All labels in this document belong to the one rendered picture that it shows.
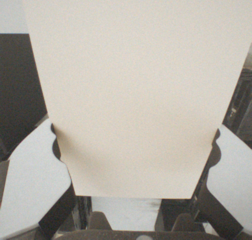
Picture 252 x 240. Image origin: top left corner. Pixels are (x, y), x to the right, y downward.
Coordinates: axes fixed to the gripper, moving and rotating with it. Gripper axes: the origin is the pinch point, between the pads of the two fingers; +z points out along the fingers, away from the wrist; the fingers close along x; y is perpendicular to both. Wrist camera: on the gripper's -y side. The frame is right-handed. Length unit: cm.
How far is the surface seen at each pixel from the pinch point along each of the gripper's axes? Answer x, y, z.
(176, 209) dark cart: 63, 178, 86
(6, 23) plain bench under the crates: -39, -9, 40
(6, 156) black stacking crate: -39, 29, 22
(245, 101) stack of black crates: 58, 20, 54
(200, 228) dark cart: 85, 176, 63
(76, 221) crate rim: -19, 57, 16
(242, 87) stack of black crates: 58, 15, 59
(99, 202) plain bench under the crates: -16, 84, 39
